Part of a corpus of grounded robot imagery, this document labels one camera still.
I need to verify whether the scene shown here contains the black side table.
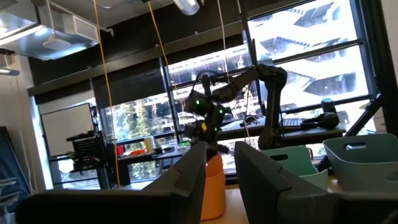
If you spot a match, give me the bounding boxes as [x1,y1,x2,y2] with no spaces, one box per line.
[117,146,190,186]

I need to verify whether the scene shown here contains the black pegboard cart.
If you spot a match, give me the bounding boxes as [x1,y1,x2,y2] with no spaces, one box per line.
[66,132,108,189]

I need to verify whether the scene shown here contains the dark cylinder speaker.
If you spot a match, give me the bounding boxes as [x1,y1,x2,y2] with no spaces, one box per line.
[320,97,338,114]

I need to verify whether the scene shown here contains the black laptop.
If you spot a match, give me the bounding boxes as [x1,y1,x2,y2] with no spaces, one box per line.
[281,117,307,128]

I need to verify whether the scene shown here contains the white tube lamp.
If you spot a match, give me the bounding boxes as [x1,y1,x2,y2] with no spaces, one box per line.
[172,0,201,16]

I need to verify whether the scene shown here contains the green plastic bin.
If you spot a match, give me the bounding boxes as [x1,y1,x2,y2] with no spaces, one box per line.
[260,145,329,191]

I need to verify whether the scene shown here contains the black headphones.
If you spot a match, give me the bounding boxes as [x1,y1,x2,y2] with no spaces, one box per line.
[300,111,340,130]

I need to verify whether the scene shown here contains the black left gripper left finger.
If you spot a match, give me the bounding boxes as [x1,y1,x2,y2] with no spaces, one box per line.
[15,141,208,224]

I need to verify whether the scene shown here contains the silver air duct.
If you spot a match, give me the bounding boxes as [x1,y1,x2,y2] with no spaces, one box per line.
[0,0,100,62]

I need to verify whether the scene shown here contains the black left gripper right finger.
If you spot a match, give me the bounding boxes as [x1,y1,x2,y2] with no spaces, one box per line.
[234,141,398,224]

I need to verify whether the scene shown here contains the white cable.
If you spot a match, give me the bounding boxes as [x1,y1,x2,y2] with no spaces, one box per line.
[216,0,233,83]

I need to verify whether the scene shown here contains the blue-grey plastic bin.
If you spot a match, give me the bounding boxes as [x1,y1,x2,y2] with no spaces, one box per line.
[322,133,398,194]

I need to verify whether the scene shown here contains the orange plastic bin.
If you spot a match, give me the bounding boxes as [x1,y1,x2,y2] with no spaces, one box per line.
[200,154,227,222]

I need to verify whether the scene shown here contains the yellow cable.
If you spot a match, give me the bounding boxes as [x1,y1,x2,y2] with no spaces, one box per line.
[147,0,180,93]
[92,0,121,187]

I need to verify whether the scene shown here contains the whiteboard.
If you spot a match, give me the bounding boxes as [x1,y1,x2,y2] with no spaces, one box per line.
[40,102,96,157]

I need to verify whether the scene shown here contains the black frame strut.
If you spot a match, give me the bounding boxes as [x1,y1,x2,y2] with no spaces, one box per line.
[344,93,384,138]

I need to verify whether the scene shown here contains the black desk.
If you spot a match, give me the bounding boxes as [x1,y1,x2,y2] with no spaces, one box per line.
[217,117,348,141]

